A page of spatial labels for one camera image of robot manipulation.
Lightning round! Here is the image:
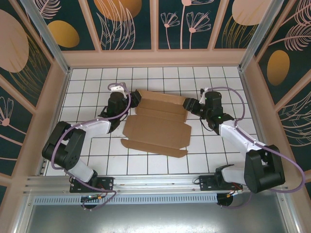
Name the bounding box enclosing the thin black right gripper wire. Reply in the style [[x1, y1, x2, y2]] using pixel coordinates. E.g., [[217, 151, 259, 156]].
[[199, 116, 214, 133]]

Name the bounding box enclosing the aluminium table edge strip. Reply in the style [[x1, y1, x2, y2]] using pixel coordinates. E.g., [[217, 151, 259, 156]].
[[239, 69, 277, 173], [36, 69, 71, 176]]

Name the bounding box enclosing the grey slotted cable duct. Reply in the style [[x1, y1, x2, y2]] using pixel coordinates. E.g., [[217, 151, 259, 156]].
[[33, 194, 219, 205]]

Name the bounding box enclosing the brown cardboard paper box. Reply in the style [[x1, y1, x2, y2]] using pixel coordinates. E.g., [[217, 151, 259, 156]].
[[121, 89, 192, 159]]

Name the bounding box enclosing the grey metal sheet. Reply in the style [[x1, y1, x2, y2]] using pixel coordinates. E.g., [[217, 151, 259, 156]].
[[13, 191, 301, 233]]

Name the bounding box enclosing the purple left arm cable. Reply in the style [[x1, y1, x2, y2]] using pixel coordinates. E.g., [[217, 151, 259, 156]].
[[51, 82, 119, 212]]

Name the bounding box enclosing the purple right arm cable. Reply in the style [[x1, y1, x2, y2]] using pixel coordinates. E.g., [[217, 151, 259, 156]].
[[206, 86, 306, 209]]

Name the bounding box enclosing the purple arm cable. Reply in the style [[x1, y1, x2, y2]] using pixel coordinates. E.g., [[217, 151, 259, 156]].
[[51, 82, 119, 212], [206, 86, 306, 209]]

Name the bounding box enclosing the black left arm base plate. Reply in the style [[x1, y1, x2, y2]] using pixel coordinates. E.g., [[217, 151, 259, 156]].
[[69, 176, 115, 194]]

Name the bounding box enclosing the aluminium frame post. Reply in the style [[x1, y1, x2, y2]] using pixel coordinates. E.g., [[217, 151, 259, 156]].
[[19, 0, 73, 76], [239, 0, 286, 72]]

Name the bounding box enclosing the aluminium mounting rail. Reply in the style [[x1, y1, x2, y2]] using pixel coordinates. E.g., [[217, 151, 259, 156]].
[[23, 171, 289, 195]]

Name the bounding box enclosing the yellow plug connector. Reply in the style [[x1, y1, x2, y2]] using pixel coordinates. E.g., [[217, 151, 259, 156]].
[[225, 189, 243, 199]]

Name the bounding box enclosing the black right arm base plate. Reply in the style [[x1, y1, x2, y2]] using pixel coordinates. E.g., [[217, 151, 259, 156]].
[[198, 175, 243, 192]]

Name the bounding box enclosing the small green circuit board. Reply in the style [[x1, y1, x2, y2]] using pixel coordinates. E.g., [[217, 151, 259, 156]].
[[81, 194, 105, 202]]

